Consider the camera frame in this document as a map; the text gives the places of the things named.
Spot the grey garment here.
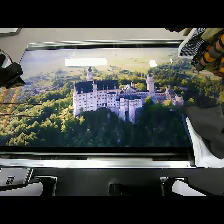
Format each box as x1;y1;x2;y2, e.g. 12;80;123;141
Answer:
184;104;224;160

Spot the black white checked garment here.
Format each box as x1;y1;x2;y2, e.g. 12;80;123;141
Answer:
179;28;208;57

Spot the yellow black striped garment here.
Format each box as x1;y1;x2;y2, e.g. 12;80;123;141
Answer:
190;30;224;80

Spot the olive garment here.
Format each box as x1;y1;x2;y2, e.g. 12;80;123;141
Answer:
199;28;224;44

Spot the silver frame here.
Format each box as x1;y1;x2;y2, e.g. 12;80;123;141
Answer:
0;151;224;197

